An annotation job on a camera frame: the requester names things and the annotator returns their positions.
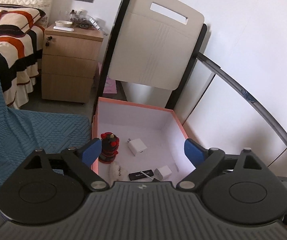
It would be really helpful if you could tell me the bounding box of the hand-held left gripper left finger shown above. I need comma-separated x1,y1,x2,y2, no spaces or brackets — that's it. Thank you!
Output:
24,137,110,192

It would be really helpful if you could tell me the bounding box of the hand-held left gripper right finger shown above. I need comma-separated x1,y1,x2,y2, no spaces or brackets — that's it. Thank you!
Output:
176,138,269,192

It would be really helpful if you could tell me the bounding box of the red and black toy figure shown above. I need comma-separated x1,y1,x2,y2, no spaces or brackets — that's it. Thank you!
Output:
99,132,121,164

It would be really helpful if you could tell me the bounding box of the white fluffy plush piece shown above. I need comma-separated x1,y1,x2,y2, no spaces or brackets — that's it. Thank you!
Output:
108,162,123,182

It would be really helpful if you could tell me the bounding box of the white cube charger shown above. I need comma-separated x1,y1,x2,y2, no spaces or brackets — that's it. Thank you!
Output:
155,165,172,180

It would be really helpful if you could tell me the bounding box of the white charger with prongs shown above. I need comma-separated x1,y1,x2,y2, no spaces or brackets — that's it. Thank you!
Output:
127,138,147,157

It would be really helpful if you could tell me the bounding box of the yellow handled screwdriver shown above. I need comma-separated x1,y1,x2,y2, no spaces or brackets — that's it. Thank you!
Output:
140,170,160,182

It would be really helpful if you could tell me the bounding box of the black usb stick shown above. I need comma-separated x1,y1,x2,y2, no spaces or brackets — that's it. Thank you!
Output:
129,169,156,181

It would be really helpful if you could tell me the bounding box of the pink cardboard box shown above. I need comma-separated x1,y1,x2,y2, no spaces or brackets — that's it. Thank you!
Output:
92,97,196,188

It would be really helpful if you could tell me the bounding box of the pink paper bag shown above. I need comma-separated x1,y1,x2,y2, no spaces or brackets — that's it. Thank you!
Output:
97,64,118,94

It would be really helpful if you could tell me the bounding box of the blue textured blanket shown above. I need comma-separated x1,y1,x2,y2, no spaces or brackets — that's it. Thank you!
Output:
0,0,90,193

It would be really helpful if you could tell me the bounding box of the wooden drawer nightstand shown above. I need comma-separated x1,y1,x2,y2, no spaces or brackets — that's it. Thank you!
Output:
42,24,104,104

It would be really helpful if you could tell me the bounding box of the folding chair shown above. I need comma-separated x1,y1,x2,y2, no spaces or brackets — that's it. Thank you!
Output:
92,0,207,125

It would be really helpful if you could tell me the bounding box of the striped bed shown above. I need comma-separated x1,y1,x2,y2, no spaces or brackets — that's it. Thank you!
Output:
0,4,46,109

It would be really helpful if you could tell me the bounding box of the pile of small bottles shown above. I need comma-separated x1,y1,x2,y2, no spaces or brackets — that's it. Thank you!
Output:
70,9,101,30

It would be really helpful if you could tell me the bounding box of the white bowl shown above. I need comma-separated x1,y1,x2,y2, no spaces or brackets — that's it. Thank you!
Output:
55,20,73,28

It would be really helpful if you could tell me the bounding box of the curved grey metal rail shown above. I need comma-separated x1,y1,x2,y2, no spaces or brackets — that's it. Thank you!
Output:
196,52,287,147

